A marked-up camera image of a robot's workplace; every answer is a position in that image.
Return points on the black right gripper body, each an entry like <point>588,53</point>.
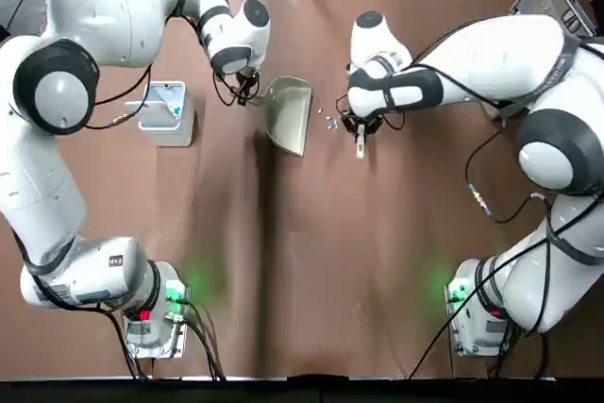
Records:
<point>362,119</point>

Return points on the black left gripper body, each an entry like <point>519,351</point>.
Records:
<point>247,78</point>

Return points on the white plastic dustpan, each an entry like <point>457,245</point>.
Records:
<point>288,115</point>

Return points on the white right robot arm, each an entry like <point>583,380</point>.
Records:
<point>509,54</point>

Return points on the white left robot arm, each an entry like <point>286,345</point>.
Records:
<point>42,176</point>

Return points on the heap of blue capsule shells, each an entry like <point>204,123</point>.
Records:
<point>176,110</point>

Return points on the white trash can with lid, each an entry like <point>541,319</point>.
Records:
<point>165,127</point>

